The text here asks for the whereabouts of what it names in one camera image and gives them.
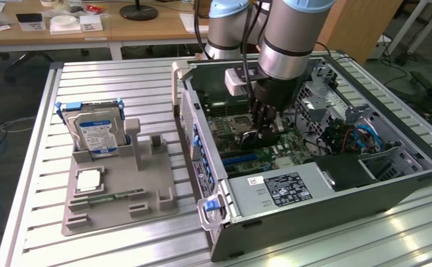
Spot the hard disk with blue label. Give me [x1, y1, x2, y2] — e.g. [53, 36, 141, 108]
[60, 106, 125, 161]

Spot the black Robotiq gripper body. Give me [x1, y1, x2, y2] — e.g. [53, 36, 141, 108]
[255, 74, 299, 112]

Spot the grey power supply unit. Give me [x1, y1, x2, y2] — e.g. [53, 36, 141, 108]
[224, 162, 336, 225]

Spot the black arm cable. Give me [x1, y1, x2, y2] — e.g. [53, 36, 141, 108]
[239, 0, 263, 110]

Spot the white desk frame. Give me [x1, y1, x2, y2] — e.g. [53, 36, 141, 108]
[384, 0, 432, 76]

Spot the wooden cabinet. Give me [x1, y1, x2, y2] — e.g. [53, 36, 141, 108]
[312, 0, 404, 65]

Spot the black chair base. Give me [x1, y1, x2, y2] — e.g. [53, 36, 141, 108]
[4, 51, 56, 83]

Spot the white paper stack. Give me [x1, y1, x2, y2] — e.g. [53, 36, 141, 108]
[180, 12, 209, 34]

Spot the white cube box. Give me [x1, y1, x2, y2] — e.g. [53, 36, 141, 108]
[78, 15, 104, 33]

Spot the perforated metal drive cage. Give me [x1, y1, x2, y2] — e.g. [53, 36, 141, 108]
[299, 80, 351, 134]

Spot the grey metal disk bay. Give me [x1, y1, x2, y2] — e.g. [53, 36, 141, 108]
[357, 144, 423, 183]

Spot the black and white box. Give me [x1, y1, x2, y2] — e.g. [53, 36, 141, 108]
[14, 13, 48, 32]

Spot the black round lamp base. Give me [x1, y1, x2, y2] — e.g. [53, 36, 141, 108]
[119, 0, 160, 22]

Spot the green RAM stick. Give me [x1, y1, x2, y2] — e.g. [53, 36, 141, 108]
[85, 191, 145, 203]

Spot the open dark grey PC case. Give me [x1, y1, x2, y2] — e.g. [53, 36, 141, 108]
[171, 54, 432, 264]

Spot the metal CPU socket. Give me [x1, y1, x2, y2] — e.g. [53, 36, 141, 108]
[225, 113, 255, 133]

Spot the long PCIe expansion slot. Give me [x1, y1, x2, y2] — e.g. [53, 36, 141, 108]
[221, 154, 259, 165]

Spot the blue SATA wire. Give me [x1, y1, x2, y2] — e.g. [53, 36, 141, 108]
[351, 125, 383, 154]

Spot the black RAM slot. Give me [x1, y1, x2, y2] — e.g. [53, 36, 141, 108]
[207, 107, 255, 117]
[203, 100, 253, 110]

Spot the green motherboard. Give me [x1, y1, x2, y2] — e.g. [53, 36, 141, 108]
[200, 94, 316, 179]

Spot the wooden desk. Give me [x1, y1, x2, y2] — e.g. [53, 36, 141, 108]
[0, 0, 313, 53]

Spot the grey plastic parts rack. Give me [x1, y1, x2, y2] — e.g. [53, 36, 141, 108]
[60, 118, 180, 237]

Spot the flat white box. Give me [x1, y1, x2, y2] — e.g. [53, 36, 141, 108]
[48, 24, 82, 36]

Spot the silver CPU chip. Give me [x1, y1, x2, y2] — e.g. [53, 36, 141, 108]
[73, 170, 104, 195]

